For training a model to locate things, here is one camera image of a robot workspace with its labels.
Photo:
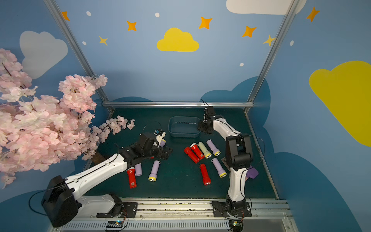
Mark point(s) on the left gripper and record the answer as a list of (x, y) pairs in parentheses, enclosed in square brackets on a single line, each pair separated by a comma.
[(164, 152)]

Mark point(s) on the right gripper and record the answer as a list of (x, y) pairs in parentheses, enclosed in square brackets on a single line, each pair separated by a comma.
[(205, 125)]

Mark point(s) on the red white-headed flashlight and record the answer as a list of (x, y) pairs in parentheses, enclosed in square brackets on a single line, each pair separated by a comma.
[(131, 177), (194, 147)]

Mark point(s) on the blue plastic storage box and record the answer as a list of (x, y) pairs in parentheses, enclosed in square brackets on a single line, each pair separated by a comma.
[(184, 127)]

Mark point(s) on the pale green flashlight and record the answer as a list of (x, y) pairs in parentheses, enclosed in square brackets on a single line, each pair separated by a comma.
[(204, 150)]

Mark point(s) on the red flashlight cluster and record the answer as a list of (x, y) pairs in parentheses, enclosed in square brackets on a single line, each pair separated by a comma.
[(192, 155)]

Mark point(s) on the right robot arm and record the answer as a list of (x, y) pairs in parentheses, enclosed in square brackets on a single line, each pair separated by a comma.
[(238, 152)]

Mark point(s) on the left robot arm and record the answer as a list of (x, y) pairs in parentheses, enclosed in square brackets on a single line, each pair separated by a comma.
[(64, 198)]

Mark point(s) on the purple flashlight left upper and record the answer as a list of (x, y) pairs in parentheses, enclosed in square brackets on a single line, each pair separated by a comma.
[(162, 143)]

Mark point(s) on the purple flashlight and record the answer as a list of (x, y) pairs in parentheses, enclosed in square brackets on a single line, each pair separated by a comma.
[(213, 148), (138, 170), (221, 172), (153, 175), (162, 143)]

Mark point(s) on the purple flashlight left middle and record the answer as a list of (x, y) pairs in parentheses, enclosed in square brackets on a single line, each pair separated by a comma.
[(138, 170)]

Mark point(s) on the purple flashlight right upper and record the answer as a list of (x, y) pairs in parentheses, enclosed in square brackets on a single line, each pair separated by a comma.
[(213, 148)]

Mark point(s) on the purple flashlight left lower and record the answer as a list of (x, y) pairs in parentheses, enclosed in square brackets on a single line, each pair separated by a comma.
[(153, 175)]

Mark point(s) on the purple flashlight right lower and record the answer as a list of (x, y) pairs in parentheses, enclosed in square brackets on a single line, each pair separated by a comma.
[(221, 172)]

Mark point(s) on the left controller board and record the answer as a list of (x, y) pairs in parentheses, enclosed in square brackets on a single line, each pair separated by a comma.
[(114, 226)]

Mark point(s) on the controller board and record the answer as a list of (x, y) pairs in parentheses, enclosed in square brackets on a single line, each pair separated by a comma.
[(114, 226), (235, 225)]

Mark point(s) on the right controller board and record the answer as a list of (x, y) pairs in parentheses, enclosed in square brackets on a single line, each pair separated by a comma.
[(235, 225)]

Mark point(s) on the pink cherry blossom tree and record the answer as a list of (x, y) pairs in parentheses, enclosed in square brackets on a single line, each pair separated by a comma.
[(37, 132)]

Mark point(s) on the purple pink-handled spatula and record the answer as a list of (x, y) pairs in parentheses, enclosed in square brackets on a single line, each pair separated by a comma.
[(251, 173)]

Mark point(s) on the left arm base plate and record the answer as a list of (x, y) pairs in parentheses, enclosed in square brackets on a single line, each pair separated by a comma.
[(127, 210)]

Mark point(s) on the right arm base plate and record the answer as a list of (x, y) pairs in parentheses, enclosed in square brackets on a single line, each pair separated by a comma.
[(229, 209)]

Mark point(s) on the aluminium rail base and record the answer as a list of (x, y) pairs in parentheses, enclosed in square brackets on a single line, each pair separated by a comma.
[(189, 215)]

